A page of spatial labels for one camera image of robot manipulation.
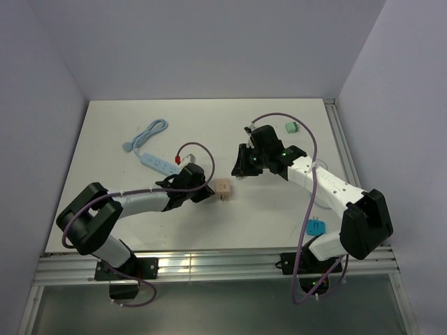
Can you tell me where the aluminium rail frame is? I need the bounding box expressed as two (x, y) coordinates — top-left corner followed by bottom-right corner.
(323, 98), (362, 188)
(32, 246), (420, 334)

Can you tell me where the pink cube socket adapter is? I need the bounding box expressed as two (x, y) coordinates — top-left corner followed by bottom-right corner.
(214, 178), (233, 201)

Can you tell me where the aluminium right rail frame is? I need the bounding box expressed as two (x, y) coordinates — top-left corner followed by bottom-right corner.
(323, 98), (362, 188)

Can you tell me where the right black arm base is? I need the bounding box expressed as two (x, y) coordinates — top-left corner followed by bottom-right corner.
(275, 251), (345, 294)

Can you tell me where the blue flat plug adapter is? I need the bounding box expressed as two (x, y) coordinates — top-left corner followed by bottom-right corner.
(305, 216), (326, 237)

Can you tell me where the light blue power strip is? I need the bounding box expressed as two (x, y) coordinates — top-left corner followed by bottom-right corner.
(139, 153), (180, 177)

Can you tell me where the light blue power cord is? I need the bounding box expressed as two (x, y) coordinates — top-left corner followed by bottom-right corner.
(122, 119), (169, 158)

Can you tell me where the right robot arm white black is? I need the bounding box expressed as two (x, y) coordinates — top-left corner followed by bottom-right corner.
(231, 125), (393, 272)

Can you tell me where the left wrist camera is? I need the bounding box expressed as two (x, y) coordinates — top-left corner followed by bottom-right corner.
(175, 154), (196, 166)

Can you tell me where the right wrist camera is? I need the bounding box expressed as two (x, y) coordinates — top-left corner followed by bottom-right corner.
(244, 123), (256, 149)

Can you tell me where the light blue charger with cable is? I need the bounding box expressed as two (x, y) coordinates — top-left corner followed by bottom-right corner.
(314, 158), (331, 210)

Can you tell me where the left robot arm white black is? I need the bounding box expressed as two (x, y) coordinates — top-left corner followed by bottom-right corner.
(56, 163), (214, 278)

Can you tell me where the aluminium front rail frame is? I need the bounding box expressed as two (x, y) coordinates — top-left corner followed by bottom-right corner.
(32, 246), (420, 334)

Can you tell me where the green plug adapter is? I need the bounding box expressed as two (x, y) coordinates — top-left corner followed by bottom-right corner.
(285, 121), (300, 133)

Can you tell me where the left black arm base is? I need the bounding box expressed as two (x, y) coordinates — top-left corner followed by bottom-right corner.
(94, 256), (159, 307)

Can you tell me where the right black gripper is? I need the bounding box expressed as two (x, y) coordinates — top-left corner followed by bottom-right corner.
(232, 143), (270, 176)

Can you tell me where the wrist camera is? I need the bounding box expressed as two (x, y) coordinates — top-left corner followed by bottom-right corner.
(175, 154), (196, 166)
(244, 123), (256, 149)

